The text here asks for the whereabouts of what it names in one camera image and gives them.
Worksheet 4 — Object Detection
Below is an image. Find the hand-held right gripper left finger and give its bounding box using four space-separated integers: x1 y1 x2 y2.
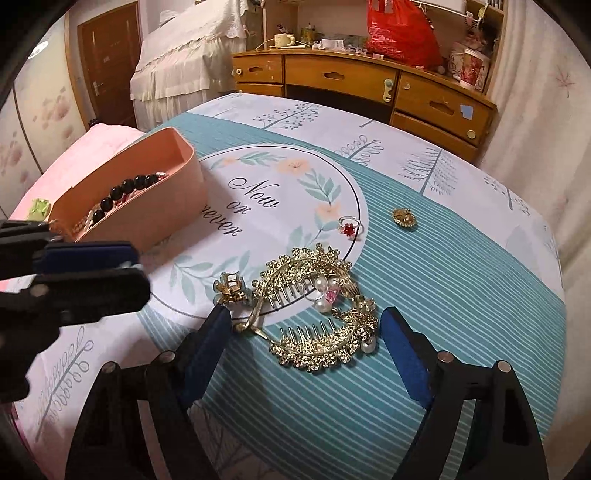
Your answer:
65 305 232 480

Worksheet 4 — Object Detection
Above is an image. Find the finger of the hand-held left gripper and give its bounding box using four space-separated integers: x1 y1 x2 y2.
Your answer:
0 220 139 280
0 266 151 326

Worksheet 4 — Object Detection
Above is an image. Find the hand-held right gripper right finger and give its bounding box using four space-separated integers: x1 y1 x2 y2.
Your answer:
379 307 550 480

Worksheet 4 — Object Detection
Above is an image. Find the pearl bracelet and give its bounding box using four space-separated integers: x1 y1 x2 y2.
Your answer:
55 215 95 236

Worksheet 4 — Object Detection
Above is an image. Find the black bead bracelet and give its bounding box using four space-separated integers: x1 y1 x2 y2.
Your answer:
90 173 160 224

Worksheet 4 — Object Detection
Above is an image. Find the gold rhinestone hair comb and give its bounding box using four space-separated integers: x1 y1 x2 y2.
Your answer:
265 295 382 370
233 244 354 337

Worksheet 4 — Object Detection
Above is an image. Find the pink plastic box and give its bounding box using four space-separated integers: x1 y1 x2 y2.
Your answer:
46 127 208 254

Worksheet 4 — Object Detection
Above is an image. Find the gold hair claw clip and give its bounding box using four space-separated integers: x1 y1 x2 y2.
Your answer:
213 271 252 306

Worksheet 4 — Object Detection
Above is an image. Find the tree print tablecloth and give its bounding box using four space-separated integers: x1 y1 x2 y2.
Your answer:
9 92 566 480

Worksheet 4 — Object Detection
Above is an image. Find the floral sliding wardrobe door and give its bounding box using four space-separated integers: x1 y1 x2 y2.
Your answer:
0 28 88 199

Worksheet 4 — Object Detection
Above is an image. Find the gold round brooch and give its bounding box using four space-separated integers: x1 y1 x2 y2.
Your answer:
392 208 419 230

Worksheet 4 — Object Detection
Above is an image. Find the brown wooden door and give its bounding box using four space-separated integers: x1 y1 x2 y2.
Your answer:
78 2 141 130

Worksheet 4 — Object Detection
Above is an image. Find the lace covered cabinet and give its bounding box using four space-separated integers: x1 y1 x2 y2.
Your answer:
130 0 264 132

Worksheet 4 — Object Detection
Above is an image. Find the wooden desk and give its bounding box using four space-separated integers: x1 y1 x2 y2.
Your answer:
231 48 498 164

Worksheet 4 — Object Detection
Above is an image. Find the floral paper cup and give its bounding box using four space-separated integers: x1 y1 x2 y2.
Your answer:
459 48 491 89

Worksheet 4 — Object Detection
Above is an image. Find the red plastic bag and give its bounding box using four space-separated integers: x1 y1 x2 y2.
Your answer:
366 0 443 69

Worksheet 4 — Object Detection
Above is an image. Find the pearl ring with pink stone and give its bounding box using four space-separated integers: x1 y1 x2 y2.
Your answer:
314 274 342 315

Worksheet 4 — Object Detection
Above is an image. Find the red flower ring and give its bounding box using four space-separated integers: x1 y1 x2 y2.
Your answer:
337 216 365 237

